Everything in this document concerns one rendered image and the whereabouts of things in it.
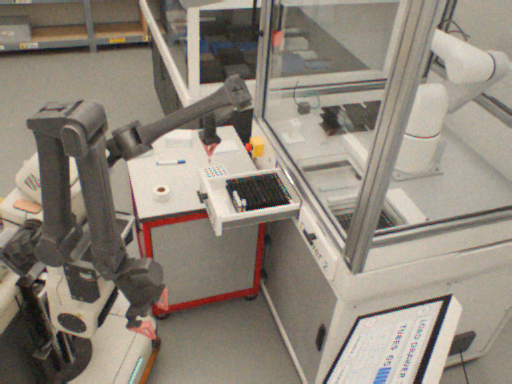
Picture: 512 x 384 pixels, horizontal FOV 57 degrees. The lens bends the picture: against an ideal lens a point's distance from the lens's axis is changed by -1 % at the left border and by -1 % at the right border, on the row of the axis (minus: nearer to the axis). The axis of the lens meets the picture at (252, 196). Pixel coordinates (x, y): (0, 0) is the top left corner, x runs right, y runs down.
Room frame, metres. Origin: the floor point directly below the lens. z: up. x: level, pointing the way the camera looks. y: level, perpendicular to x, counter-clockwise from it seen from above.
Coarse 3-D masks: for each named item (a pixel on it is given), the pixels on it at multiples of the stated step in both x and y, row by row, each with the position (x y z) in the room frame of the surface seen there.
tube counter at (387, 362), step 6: (396, 354) 0.65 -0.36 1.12; (384, 360) 0.65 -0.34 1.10; (390, 360) 0.64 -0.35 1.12; (384, 366) 0.63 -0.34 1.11; (390, 366) 0.62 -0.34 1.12; (378, 372) 0.61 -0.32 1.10; (384, 372) 0.61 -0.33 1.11; (390, 372) 0.60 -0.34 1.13; (378, 378) 0.60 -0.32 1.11; (384, 378) 0.59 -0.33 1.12
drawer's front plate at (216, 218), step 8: (200, 176) 1.55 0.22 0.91; (208, 184) 1.49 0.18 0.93; (200, 192) 1.55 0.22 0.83; (208, 192) 1.44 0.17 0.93; (208, 200) 1.43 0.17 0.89; (208, 208) 1.43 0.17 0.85; (216, 208) 1.35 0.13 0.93; (216, 216) 1.32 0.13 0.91; (216, 224) 1.32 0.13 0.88; (216, 232) 1.31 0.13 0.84
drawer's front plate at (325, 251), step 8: (304, 208) 1.39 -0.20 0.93; (304, 216) 1.36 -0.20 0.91; (304, 224) 1.35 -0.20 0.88; (312, 224) 1.30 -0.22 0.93; (312, 232) 1.29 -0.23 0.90; (320, 232) 1.26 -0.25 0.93; (312, 240) 1.28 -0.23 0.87; (320, 240) 1.23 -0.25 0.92; (312, 248) 1.27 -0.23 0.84; (320, 248) 1.22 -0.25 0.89; (328, 248) 1.18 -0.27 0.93; (328, 256) 1.16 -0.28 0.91; (336, 256) 1.15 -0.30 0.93; (320, 264) 1.20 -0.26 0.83; (328, 264) 1.15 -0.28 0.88; (336, 264) 1.13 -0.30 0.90; (328, 272) 1.14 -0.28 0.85
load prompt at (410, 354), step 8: (416, 320) 0.74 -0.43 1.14; (424, 320) 0.73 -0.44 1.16; (416, 328) 0.71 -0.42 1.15; (424, 328) 0.70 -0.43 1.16; (416, 336) 0.68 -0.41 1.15; (424, 336) 0.67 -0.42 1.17; (408, 344) 0.67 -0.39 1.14; (416, 344) 0.66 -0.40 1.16; (408, 352) 0.64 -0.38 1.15; (416, 352) 0.63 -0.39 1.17; (400, 360) 0.62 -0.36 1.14; (408, 360) 0.61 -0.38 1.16; (416, 360) 0.60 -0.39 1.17; (400, 368) 0.60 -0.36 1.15; (408, 368) 0.59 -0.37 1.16; (400, 376) 0.58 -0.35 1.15; (408, 376) 0.57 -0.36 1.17
